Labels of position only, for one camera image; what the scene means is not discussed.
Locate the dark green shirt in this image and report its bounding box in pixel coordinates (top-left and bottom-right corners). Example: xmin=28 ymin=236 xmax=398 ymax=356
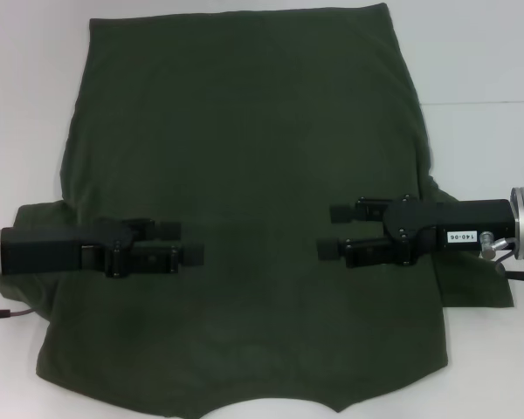
xmin=0 ymin=2 xmax=516 ymax=419

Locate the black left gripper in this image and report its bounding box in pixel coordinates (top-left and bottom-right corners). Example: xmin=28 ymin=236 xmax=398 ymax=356
xmin=0 ymin=219 xmax=205 ymax=279

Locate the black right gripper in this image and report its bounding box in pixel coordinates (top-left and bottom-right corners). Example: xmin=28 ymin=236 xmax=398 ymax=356
xmin=316 ymin=196 xmax=514 ymax=268

